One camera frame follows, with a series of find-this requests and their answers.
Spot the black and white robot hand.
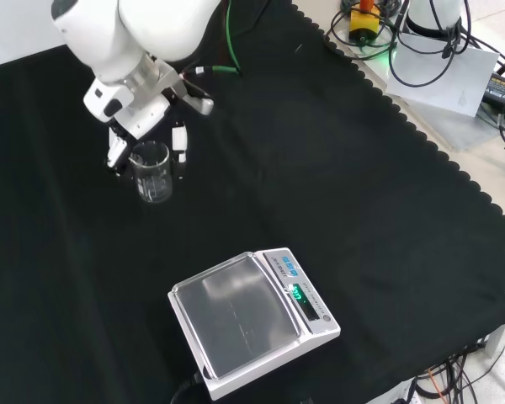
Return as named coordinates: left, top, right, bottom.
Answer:
left=82, top=53, right=215, bottom=181

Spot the clear glass beaker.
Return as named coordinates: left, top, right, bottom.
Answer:
left=128, top=141, right=173, bottom=205

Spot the white electronic balance steel pan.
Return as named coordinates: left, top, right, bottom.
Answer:
left=167, top=247, right=342, bottom=401

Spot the black scalloped table cloth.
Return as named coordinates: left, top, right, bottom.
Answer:
left=0, top=0, right=505, bottom=404

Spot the yellow emergency stop button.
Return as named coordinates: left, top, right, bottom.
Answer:
left=348, top=0, right=381, bottom=45

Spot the pale board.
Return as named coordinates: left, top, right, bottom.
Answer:
left=385, top=32, right=501, bottom=118

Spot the black power adapter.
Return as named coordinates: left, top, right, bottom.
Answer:
left=481, top=72, right=505, bottom=113

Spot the green cable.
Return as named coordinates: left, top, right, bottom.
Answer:
left=201, top=0, right=243, bottom=77

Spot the black balance power cable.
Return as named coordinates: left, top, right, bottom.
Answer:
left=169, top=369, right=207, bottom=404

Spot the black cable bundle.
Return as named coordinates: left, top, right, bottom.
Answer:
left=407, top=343, right=505, bottom=404

